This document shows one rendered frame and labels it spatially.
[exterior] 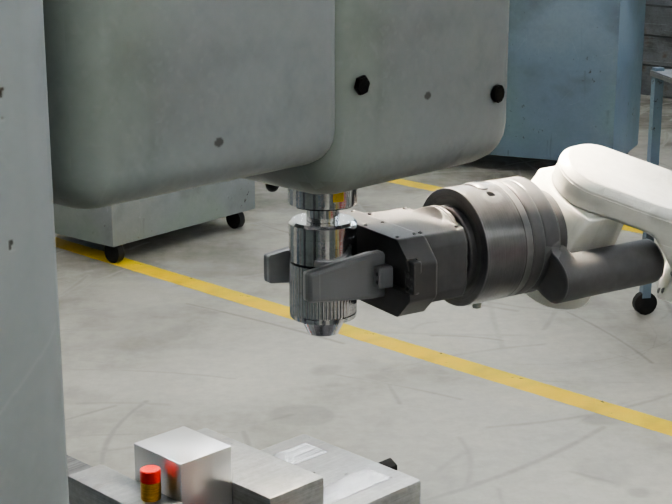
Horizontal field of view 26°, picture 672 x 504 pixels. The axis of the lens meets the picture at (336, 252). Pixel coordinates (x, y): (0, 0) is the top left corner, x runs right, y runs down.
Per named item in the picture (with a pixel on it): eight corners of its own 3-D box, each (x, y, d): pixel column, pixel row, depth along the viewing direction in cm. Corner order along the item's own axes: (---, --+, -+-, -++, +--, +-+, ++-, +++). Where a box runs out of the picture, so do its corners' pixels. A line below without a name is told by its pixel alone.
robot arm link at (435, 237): (314, 184, 106) (446, 164, 113) (316, 309, 109) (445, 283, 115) (412, 219, 96) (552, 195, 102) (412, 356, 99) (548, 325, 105)
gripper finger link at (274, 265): (269, 291, 102) (344, 277, 105) (268, 247, 101) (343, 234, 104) (258, 286, 103) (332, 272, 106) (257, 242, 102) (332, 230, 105)
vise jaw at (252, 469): (206, 468, 129) (205, 426, 128) (325, 521, 119) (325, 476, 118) (153, 488, 125) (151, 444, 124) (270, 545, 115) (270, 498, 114)
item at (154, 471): (152, 492, 115) (151, 462, 114) (165, 498, 114) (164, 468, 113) (136, 498, 114) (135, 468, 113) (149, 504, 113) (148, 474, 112)
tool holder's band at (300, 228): (369, 236, 99) (369, 222, 99) (307, 244, 97) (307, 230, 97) (337, 221, 103) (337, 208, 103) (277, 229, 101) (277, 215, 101)
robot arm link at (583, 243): (480, 155, 108) (595, 139, 114) (440, 264, 115) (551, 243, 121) (567, 252, 102) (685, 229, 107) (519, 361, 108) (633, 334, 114)
